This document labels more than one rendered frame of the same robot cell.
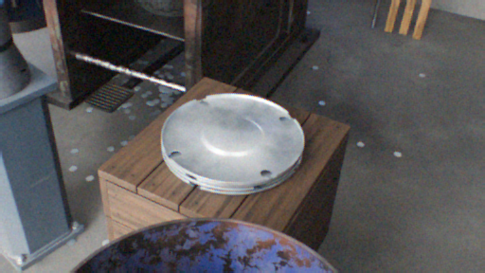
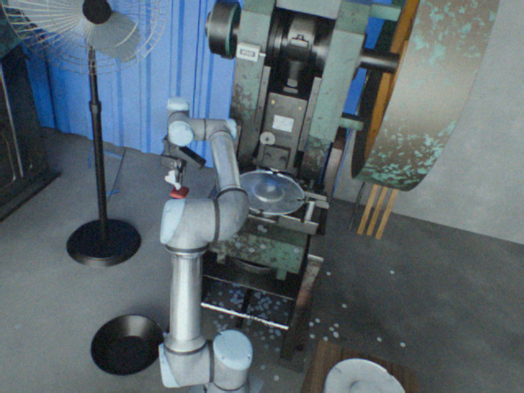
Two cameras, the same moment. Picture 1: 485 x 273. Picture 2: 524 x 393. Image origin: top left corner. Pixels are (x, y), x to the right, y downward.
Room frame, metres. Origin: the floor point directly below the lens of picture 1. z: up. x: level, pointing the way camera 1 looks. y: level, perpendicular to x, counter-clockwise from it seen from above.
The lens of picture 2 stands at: (0.17, 0.76, 1.76)
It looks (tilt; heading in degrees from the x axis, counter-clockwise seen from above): 35 degrees down; 342
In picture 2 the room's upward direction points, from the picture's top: 10 degrees clockwise
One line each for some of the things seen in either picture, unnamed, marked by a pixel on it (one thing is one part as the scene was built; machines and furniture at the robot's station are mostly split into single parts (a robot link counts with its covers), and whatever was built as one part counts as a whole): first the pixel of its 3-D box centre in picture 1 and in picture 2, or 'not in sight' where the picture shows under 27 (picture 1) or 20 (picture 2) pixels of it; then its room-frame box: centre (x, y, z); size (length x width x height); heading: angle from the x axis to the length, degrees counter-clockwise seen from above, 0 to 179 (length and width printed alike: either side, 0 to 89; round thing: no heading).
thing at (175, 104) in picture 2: not in sight; (178, 115); (1.57, 0.64, 1.08); 0.09 x 0.08 x 0.11; 0
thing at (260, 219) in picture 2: not in sight; (263, 211); (1.48, 0.30, 0.72); 0.25 x 0.14 x 0.14; 156
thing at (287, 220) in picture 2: not in sight; (269, 196); (1.64, 0.22, 0.68); 0.45 x 0.30 x 0.06; 66
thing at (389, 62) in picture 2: not in sight; (300, 43); (1.64, 0.23, 1.33); 0.66 x 0.18 x 0.18; 66
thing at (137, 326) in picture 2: not in sight; (128, 347); (1.40, 0.82, 0.04); 0.30 x 0.30 x 0.07
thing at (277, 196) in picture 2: not in sight; (268, 191); (1.53, 0.28, 0.78); 0.29 x 0.29 x 0.01
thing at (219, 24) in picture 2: not in sight; (232, 33); (1.76, 0.44, 1.31); 0.22 x 0.12 x 0.22; 156
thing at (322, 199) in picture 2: not in sight; (312, 190); (1.57, 0.07, 0.76); 0.17 x 0.06 x 0.10; 66
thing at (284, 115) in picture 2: not in sight; (283, 125); (1.60, 0.24, 1.04); 0.17 x 0.15 x 0.30; 156
